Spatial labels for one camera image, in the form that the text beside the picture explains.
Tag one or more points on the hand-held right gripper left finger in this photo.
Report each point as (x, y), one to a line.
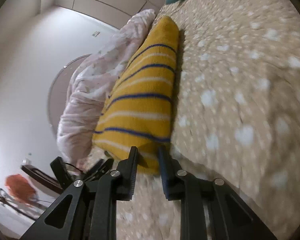
(133, 175)

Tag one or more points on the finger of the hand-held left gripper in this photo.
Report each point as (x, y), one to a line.
(102, 166)
(61, 170)

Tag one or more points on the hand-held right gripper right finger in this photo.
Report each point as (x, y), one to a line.
(166, 175)

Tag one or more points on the yellow striped knit sweater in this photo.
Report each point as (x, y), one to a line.
(145, 105)

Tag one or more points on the dark side table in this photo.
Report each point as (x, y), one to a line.
(42, 178)

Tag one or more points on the orange garment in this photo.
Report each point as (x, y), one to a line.
(21, 190)

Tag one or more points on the pink floral duvet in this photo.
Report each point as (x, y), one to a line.
(85, 105)

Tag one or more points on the dark coat rack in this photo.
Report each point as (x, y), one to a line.
(5, 200)

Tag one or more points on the beige dotted quilted blanket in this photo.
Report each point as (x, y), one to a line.
(240, 80)

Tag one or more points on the white wall switch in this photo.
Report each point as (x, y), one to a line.
(96, 33)

